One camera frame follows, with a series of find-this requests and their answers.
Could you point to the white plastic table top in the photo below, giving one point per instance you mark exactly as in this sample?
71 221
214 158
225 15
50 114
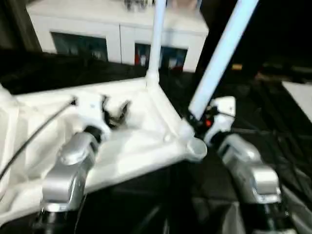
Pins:
141 146

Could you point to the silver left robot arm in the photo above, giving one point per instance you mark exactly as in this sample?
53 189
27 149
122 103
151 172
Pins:
68 170

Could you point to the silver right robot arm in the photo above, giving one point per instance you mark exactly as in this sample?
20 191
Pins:
248 170

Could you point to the black mat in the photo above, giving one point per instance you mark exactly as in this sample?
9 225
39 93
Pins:
97 68

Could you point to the small yellow label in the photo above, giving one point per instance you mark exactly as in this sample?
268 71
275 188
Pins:
237 67

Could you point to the white sideboard with glass doors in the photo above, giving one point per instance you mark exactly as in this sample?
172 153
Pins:
112 24

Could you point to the black cabinet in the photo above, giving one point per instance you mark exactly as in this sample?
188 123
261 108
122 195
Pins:
273 24

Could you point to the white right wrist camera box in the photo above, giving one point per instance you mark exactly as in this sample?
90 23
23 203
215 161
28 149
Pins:
222 114

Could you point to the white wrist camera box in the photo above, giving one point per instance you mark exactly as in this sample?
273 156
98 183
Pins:
222 114
90 109

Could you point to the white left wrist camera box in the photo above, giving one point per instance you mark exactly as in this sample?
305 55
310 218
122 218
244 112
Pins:
90 109

